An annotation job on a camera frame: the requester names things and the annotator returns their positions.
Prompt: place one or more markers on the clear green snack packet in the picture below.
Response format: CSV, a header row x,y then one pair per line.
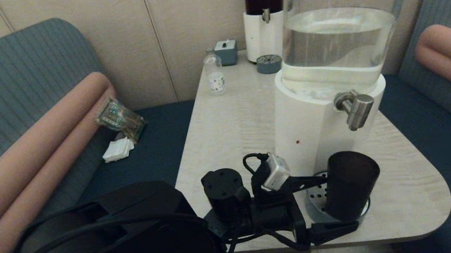
x,y
117,115

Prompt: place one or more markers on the clear water dispenser white base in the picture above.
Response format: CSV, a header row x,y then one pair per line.
x,y
311,122

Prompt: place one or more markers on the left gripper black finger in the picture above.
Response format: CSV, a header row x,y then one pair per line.
x,y
306,181
332,231

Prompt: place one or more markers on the silver metal dispenser tap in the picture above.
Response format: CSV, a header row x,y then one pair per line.
x,y
266,16
357,110

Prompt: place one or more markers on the black plastic cup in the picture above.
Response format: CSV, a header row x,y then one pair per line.
x,y
350,186

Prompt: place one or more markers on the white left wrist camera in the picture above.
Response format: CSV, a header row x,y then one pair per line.
x,y
276,173

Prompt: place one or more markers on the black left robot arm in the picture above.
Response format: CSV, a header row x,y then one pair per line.
x,y
114,252

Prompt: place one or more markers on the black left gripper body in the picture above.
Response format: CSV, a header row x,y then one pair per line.
x,y
276,216

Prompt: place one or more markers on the white paper napkins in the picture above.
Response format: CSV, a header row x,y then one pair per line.
x,y
118,149

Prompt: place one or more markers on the blue drip tray metal grate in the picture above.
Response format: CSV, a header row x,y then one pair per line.
x,y
269,64
314,197

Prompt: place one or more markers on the dark drink dispenser white base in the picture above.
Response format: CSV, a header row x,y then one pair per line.
x,y
263,39

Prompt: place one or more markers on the small blue box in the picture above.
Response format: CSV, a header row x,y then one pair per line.
x,y
226,53

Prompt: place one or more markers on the small clear plastic bottle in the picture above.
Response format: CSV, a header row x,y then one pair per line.
x,y
215,77

